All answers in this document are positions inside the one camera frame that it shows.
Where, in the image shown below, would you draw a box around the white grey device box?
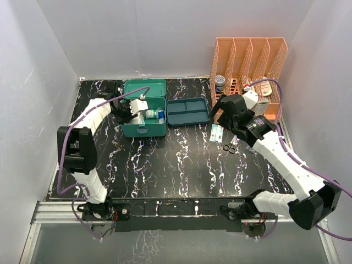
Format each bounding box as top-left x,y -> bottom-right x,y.
256,97 -> 270,115

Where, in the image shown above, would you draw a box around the aluminium frame rail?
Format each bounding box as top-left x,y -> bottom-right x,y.
20,199 -> 339,263

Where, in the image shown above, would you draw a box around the white gauze pad package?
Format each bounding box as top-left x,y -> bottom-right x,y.
130,112 -> 145,125

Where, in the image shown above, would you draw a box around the blue lid round jar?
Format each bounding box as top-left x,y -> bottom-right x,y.
215,75 -> 226,92

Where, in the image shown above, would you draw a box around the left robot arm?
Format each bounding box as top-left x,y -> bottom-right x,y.
57,83 -> 129,220

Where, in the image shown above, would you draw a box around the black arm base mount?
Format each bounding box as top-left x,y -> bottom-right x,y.
81,197 -> 274,237

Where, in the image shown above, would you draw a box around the white blister card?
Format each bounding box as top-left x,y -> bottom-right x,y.
261,78 -> 272,97

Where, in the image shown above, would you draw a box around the green medicine kit box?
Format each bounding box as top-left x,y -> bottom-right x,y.
121,79 -> 167,138

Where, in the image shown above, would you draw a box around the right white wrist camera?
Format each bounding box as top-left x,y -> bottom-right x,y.
242,85 -> 259,110

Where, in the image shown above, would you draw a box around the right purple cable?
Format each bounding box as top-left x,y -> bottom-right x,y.
244,78 -> 352,240

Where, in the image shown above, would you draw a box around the orange file organizer rack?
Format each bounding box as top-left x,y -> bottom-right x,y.
210,37 -> 288,106

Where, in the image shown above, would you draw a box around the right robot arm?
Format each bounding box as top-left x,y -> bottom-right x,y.
208,94 -> 342,230

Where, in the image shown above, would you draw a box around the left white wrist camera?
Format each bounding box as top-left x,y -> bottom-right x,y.
130,95 -> 149,115

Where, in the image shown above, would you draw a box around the dark teal divider tray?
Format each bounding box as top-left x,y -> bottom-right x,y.
166,97 -> 209,127

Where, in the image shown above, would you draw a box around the white plastic medicine bottle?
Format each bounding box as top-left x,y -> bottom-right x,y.
145,109 -> 158,119

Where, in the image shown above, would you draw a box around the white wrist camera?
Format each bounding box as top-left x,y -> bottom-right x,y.
130,95 -> 149,115
242,85 -> 259,110

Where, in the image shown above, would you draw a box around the black handled scissors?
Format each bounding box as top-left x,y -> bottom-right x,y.
223,135 -> 237,154

